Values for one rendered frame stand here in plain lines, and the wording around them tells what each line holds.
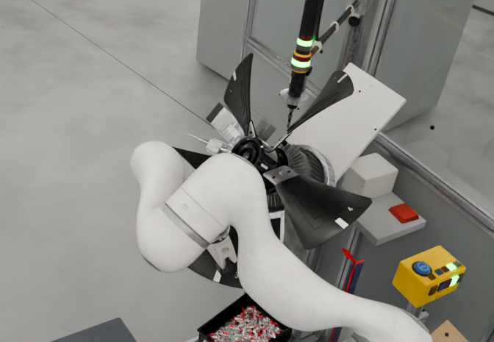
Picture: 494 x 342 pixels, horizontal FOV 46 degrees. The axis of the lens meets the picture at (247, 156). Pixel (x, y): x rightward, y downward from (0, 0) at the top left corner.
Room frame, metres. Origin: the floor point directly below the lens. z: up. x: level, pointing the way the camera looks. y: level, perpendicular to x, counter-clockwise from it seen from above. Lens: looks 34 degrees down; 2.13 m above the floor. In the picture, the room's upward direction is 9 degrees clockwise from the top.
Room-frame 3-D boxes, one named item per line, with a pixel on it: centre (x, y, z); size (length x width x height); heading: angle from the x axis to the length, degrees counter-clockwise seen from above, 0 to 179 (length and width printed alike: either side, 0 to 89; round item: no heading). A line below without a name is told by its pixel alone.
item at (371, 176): (1.80, -0.45, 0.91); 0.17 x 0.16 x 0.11; 126
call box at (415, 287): (1.19, -0.55, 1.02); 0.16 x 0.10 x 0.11; 126
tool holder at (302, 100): (1.31, -0.10, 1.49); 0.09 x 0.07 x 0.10; 161
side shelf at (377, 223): (1.72, -0.47, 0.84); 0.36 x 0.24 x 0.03; 36
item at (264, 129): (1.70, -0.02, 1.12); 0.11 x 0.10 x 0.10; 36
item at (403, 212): (1.67, -0.59, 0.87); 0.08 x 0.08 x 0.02; 31
